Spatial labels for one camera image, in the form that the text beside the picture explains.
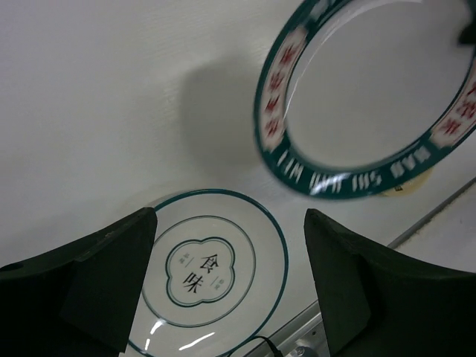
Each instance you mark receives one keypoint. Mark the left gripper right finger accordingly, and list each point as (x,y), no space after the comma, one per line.
(375,301)

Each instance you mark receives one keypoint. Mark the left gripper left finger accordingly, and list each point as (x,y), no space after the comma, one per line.
(79,299)

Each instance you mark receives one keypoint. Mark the patterned white plate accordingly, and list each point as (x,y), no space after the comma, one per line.
(216,275)

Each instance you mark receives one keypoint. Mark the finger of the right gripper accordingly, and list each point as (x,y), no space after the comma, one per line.
(468,35)

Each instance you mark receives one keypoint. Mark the dark rimmed plate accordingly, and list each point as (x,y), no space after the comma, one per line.
(356,98)

